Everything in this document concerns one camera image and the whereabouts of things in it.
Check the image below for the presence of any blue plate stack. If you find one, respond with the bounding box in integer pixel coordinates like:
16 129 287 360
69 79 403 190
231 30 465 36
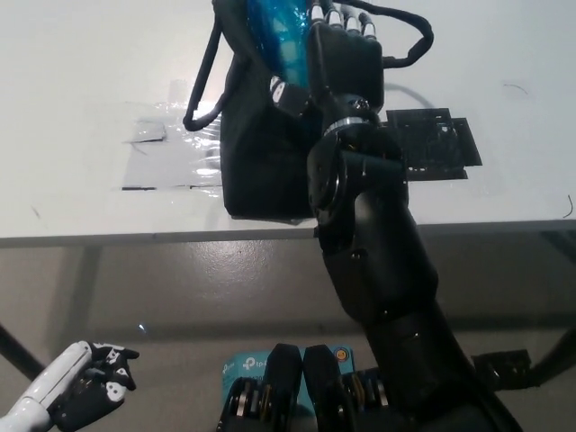
245 0 319 136

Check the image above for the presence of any large black floor tape marker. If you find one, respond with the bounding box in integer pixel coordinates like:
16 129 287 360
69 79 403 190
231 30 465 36
471 349 539 392

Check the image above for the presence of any black table leg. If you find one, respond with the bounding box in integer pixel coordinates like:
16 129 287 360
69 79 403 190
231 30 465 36
530 328 576 389
0 321 44 382

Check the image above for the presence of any teal tp-link box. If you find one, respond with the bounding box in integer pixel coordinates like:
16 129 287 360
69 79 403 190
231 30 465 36
222 345 359 406

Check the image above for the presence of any black fabric tote bag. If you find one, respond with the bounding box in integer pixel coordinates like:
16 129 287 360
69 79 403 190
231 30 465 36
183 0 437 222

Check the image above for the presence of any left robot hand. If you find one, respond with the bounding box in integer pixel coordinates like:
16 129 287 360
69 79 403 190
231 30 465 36
0 340 140 432

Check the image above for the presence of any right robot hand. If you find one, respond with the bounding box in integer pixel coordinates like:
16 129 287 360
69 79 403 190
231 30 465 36
268 0 388 132

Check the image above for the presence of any black tape square patch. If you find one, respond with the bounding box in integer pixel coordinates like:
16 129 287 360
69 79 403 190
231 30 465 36
380 106 485 182

